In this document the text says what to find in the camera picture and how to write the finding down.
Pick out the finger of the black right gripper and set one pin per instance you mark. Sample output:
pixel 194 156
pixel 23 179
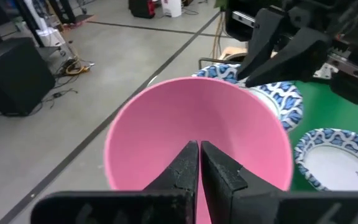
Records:
pixel 266 37
pixel 291 60

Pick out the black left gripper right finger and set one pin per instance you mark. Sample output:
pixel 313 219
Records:
pixel 222 186

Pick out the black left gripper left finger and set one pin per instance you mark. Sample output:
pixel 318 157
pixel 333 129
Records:
pixel 182 174

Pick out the pink plastic bowl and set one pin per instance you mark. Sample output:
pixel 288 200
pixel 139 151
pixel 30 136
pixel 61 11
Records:
pixel 182 112

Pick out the blue patterned paper plate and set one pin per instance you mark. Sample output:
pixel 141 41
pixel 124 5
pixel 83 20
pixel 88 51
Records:
pixel 287 102
pixel 337 168

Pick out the green table mat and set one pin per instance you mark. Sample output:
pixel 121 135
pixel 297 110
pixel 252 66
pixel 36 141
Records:
pixel 322 112

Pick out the red and black device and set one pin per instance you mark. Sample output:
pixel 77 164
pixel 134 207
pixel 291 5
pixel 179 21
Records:
pixel 141 7

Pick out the white cabinet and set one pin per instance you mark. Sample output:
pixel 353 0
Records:
pixel 53 39

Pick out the black box case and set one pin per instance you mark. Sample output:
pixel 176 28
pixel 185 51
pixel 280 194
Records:
pixel 14 77

